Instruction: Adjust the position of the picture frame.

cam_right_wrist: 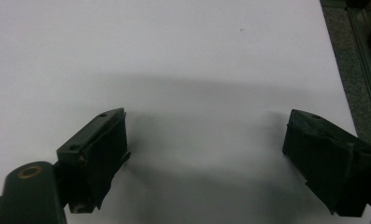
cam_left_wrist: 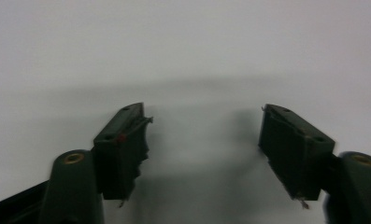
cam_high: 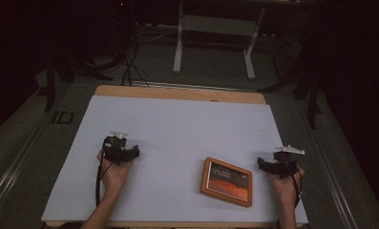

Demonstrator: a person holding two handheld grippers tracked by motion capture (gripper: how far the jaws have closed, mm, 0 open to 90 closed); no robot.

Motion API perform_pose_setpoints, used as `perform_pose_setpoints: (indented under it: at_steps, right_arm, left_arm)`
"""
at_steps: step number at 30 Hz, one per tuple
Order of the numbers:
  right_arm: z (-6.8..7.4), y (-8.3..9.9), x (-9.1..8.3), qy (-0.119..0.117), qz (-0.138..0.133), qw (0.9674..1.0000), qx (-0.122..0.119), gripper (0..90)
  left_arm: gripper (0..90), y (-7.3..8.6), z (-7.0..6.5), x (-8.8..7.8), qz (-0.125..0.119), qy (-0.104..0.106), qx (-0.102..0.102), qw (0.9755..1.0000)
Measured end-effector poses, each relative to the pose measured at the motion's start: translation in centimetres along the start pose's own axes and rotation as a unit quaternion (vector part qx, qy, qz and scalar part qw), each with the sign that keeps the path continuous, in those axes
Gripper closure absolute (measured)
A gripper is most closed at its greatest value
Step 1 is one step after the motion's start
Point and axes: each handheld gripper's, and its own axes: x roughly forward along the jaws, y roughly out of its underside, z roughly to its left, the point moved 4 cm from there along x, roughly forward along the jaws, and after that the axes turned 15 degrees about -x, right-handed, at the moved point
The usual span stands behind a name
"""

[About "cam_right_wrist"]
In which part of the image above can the metal floor rail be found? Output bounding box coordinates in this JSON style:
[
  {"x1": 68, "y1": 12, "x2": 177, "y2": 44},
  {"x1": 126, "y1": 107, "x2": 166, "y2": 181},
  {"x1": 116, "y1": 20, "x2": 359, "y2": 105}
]
[{"x1": 346, "y1": 5, "x2": 371, "y2": 139}]

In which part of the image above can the white table cover sheet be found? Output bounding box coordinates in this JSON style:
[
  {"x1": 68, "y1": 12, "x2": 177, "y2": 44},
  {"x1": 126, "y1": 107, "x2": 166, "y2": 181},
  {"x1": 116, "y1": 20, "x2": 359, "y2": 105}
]
[{"x1": 0, "y1": 0, "x2": 371, "y2": 224}]

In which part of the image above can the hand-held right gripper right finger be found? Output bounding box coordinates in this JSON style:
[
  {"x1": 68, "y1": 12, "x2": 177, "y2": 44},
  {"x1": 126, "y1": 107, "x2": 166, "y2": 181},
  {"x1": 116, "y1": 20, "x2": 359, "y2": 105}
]
[{"x1": 281, "y1": 108, "x2": 371, "y2": 217}]

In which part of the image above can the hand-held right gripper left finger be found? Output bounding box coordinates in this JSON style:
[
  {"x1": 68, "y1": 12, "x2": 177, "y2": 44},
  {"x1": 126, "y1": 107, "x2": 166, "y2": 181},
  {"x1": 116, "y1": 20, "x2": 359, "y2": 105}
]
[{"x1": 55, "y1": 107, "x2": 132, "y2": 215}]

